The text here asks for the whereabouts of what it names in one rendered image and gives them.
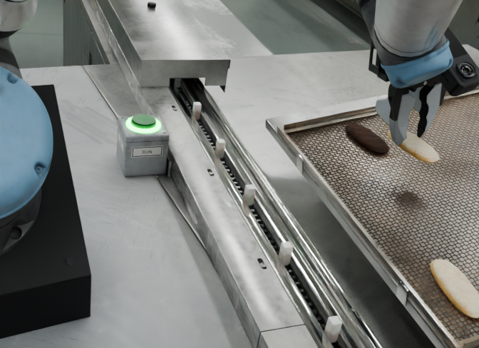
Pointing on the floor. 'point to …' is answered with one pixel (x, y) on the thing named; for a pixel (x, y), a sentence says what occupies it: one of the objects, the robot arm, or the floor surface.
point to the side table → (130, 244)
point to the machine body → (204, 17)
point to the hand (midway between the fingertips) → (413, 135)
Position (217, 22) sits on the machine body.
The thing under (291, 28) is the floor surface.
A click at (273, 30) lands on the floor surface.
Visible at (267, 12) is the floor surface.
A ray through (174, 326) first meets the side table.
